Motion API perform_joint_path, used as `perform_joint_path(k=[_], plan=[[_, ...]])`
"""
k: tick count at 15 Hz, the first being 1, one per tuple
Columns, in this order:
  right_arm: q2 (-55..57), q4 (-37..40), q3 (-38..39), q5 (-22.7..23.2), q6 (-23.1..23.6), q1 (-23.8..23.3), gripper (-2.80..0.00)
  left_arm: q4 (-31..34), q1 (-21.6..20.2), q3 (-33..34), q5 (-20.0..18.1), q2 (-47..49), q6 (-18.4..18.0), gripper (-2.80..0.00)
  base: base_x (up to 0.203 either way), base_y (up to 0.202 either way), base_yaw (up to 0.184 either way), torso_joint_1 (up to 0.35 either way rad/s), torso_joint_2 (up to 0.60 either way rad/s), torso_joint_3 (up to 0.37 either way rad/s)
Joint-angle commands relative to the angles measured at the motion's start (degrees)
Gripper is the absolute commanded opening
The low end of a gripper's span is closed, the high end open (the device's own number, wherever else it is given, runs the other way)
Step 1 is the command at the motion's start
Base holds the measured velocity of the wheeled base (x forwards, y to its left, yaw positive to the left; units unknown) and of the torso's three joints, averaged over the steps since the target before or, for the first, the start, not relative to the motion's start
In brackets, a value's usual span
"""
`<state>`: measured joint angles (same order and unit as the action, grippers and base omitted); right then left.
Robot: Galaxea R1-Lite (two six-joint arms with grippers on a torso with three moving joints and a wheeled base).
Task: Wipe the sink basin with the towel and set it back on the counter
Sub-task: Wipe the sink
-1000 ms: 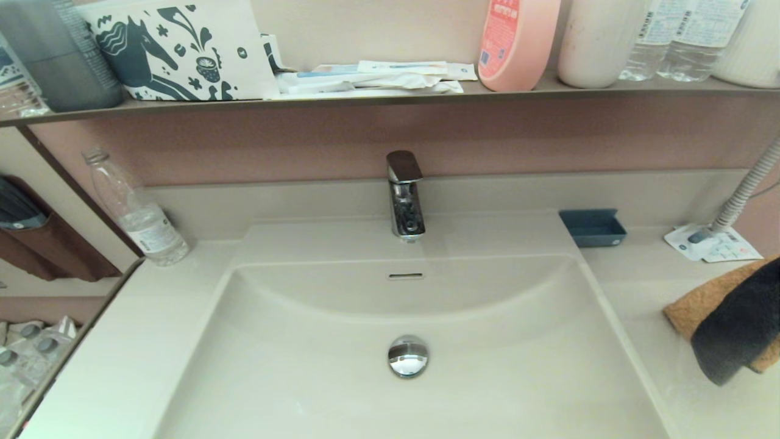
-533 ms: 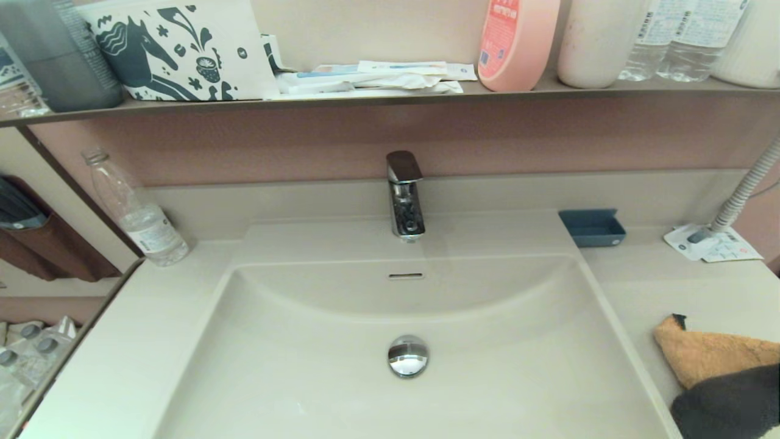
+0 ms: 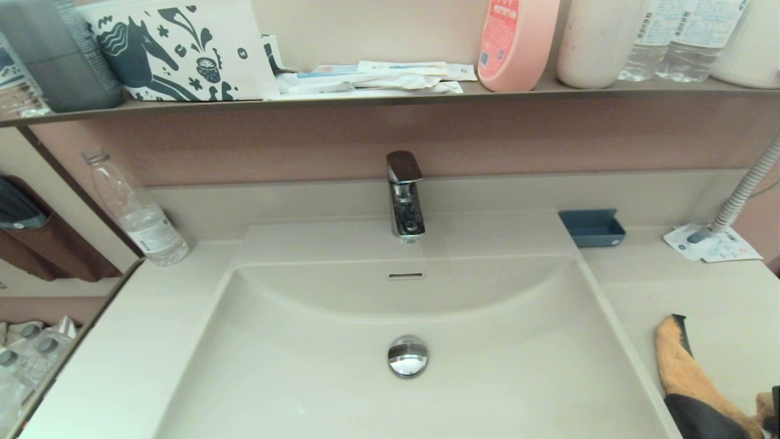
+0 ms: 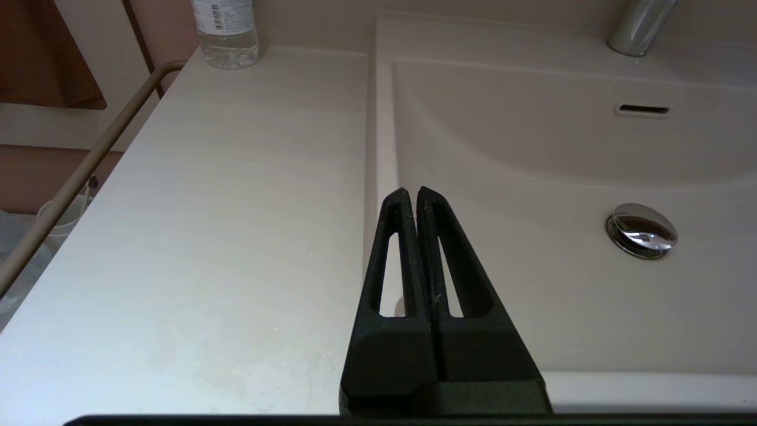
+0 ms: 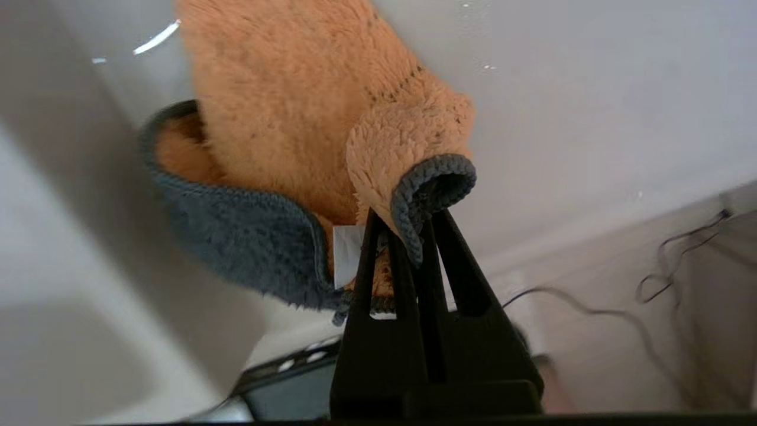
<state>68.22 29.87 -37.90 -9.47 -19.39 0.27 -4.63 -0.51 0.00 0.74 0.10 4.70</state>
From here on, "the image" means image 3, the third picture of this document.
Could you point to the grey cylindrical container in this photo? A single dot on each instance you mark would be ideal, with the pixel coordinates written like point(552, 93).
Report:
point(67, 61)

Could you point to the white horse print box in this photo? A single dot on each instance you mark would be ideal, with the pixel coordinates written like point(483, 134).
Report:
point(183, 55)

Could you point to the small white sachet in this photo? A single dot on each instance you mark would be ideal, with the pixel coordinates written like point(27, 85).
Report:
point(460, 72)

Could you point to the cream ceramic cup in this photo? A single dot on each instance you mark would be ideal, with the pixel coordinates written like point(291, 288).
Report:
point(601, 42)

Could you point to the dark grey folded item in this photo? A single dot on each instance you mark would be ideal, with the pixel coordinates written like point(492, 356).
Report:
point(18, 207)

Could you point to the white printed leaflet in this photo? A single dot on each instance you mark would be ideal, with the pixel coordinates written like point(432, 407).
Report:
point(728, 248)

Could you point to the chrome lever faucet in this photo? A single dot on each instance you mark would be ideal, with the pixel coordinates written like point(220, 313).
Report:
point(405, 201)

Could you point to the white ribbed container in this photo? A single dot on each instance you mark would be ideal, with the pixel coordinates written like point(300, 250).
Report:
point(752, 42)

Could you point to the pink lotion bottle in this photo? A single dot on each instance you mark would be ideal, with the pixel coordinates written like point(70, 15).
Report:
point(518, 42)

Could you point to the flat white packet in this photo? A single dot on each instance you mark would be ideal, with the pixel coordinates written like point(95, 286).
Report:
point(365, 93)

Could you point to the white packet blue stripe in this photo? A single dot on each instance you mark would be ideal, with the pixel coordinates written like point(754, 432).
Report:
point(402, 67)

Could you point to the brown wall shelf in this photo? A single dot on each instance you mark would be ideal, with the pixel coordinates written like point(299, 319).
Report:
point(548, 91)

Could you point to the chrome drain stopper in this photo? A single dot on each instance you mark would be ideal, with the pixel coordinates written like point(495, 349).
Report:
point(407, 356)

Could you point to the long white toothbrush packet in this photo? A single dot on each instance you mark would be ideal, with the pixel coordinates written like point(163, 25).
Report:
point(329, 79)

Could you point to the orange and grey cloth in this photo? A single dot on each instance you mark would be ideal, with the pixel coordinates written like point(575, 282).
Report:
point(688, 384)

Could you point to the beige ceramic sink basin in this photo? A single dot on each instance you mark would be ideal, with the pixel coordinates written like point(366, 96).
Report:
point(304, 366)

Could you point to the clear labelled water bottle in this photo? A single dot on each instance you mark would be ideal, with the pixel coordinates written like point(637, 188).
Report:
point(645, 56)
point(696, 49)

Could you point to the blue plastic soap dish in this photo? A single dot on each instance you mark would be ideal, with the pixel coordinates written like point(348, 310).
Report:
point(592, 228)

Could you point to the clear plastic water bottle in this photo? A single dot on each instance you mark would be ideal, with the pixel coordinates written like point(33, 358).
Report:
point(143, 228)

